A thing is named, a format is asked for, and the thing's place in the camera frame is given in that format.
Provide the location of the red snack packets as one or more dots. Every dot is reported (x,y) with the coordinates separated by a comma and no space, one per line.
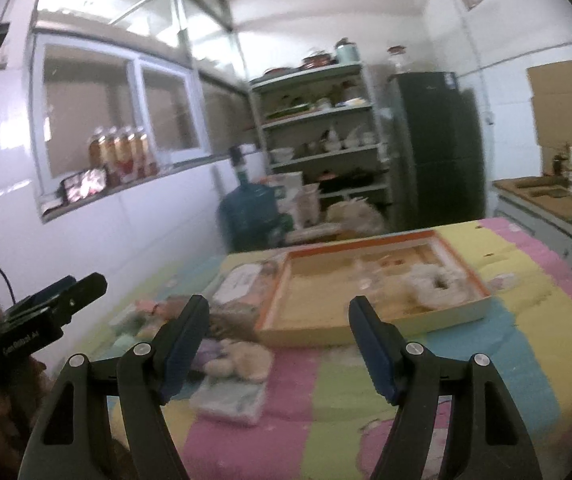
(83,186)

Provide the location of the white sack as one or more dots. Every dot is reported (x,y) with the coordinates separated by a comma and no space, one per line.
(291,192)

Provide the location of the grey metal shelf rack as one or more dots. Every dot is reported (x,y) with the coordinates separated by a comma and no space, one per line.
(326,125)

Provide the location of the kitchen counter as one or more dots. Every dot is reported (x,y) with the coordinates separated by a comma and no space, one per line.
(546,210)

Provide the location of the cardboard wall panel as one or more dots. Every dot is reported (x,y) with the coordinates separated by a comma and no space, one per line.
(568,102)

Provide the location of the teal pot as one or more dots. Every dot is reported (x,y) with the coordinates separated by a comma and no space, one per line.
(347,52)

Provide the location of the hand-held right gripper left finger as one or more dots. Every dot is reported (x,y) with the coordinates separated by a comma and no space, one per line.
(188,345)

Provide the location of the floral printed box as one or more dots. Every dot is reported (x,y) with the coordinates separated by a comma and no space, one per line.
(238,282)

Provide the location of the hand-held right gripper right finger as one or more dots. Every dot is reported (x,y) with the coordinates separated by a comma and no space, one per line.
(373,355)

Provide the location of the glass jar with lid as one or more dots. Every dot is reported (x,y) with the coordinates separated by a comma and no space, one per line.
(397,59)

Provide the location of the orange-edged cardboard tray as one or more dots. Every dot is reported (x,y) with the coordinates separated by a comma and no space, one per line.
(316,305)

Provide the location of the orange drink bottle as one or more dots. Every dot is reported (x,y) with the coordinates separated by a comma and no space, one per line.
(112,152)
(97,152)
(142,152)
(127,152)

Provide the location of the white framed window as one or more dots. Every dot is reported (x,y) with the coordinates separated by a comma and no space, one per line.
(116,110)

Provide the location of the leopard print cloth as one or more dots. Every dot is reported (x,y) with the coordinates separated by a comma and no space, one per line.
(228,325)

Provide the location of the dark refrigerator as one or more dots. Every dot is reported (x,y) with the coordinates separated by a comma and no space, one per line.
(441,150)

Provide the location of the green patterned tissue pack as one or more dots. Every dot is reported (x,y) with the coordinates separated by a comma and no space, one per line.
(231,400)

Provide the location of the clear plastic bag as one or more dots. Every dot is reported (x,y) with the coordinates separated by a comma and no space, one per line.
(356,214)

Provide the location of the beige teddy bear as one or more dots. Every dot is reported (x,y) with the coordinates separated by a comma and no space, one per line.
(243,360)

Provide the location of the blue water jug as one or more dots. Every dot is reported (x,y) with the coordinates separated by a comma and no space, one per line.
(248,215)

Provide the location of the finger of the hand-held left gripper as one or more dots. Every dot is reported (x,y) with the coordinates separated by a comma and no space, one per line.
(51,292)
(88,287)

